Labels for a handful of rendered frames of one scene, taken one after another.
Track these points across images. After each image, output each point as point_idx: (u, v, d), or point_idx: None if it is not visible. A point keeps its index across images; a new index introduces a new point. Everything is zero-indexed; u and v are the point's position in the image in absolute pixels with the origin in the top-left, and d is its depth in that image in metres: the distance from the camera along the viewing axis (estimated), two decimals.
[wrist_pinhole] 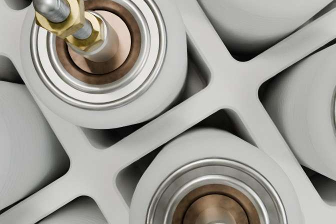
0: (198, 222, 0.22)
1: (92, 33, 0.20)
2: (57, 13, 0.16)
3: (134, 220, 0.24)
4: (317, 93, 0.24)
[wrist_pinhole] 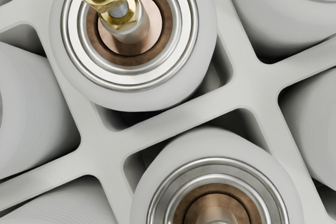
0: (207, 214, 0.22)
1: (127, 13, 0.20)
2: None
3: (148, 180, 0.24)
4: None
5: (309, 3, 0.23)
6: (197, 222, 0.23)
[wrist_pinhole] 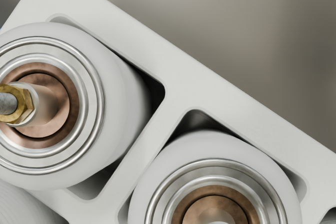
0: None
1: None
2: None
3: None
4: (54, 185, 0.24)
5: None
6: None
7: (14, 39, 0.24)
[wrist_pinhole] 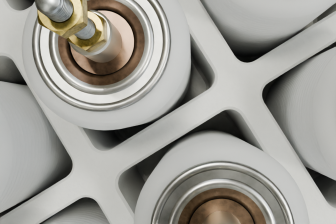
0: None
1: (95, 33, 0.20)
2: (60, 12, 0.15)
3: (285, 179, 0.23)
4: (322, 94, 0.24)
5: None
6: (235, 218, 0.23)
7: None
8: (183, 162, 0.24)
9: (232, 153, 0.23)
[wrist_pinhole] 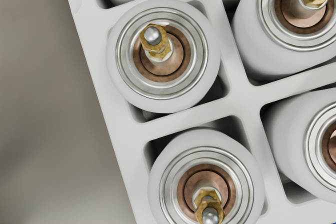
0: (159, 65, 0.34)
1: None
2: None
3: (184, 102, 0.36)
4: (238, 146, 0.35)
5: (304, 126, 0.35)
6: (169, 63, 0.35)
7: None
8: (211, 40, 0.36)
9: (209, 73, 0.36)
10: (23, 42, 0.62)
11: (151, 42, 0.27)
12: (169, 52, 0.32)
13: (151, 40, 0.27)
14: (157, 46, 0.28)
